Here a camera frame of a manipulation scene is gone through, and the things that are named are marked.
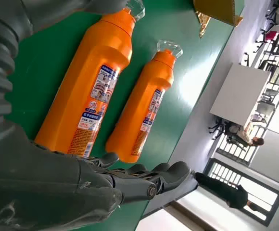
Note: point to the standing person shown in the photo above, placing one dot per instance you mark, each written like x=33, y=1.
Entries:
x=226, y=191

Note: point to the green table mat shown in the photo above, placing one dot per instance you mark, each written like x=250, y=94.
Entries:
x=168, y=19

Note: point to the black framed glass door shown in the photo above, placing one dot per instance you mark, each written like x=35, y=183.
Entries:
x=208, y=165

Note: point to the white office desk partition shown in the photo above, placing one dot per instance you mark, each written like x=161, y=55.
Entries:
x=238, y=95

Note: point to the flattened yellow taped cardboard box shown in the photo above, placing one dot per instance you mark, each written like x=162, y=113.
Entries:
x=219, y=9

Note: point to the seated person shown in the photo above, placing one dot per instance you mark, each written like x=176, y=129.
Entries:
x=243, y=134

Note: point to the black office chair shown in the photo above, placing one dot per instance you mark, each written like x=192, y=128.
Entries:
x=277, y=11
x=270, y=68
x=216, y=127

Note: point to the red office chair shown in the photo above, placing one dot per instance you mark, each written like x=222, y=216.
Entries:
x=271, y=35

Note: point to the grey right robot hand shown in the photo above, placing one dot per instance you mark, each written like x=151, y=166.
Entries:
x=45, y=191

